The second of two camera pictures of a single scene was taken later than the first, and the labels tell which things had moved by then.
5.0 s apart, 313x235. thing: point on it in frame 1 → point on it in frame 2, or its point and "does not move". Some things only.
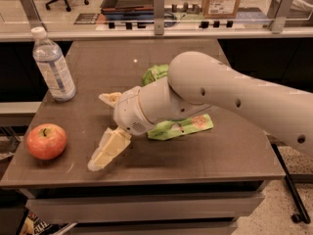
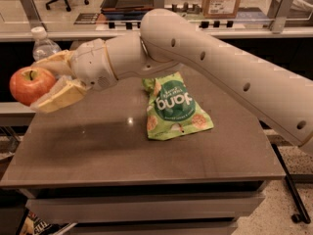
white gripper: (127, 113) → (91, 64)
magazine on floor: (32, 224) does not move
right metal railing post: (279, 19) does not move
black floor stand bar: (302, 214) does not move
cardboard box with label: (221, 1) does not move
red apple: (46, 141) → (29, 83)
